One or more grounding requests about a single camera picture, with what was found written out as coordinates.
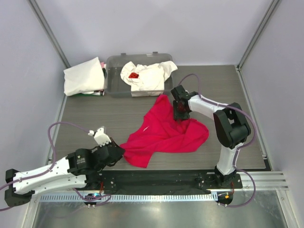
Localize pink t shirt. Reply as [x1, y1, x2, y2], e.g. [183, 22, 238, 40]
[120, 95, 209, 168]

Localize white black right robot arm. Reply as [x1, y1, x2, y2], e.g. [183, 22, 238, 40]
[171, 85, 251, 188]

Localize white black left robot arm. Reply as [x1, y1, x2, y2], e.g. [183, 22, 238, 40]
[4, 141, 125, 207]

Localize folded white shirt stack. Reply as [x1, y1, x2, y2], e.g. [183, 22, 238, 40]
[64, 57, 105, 96]

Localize white shirt in bin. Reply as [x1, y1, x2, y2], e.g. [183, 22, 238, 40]
[120, 61, 178, 97]

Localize red tag on shirt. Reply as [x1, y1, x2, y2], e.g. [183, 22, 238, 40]
[129, 72, 139, 78]

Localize clear plastic storage bin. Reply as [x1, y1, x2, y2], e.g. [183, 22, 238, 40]
[104, 52, 176, 98]

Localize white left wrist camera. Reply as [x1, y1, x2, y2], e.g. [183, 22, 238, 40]
[88, 126, 112, 147]

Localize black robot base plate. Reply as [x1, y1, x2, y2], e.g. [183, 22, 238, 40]
[87, 170, 243, 196]

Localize slotted grey cable duct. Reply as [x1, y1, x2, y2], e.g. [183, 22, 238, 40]
[40, 192, 218, 202]

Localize right aluminium frame post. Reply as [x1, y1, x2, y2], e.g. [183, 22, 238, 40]
[236, 0, 281, 71]

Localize aluminium frame post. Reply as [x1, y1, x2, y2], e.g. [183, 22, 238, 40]
[236, 0, 281, 71]
[27, 0, 71, 68]

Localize aluminium extrusion rail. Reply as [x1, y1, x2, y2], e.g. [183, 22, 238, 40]
[237, 171, 289, 191]

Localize left aluminium frame post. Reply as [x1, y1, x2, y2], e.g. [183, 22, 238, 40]
[27, 0, 71, 68]

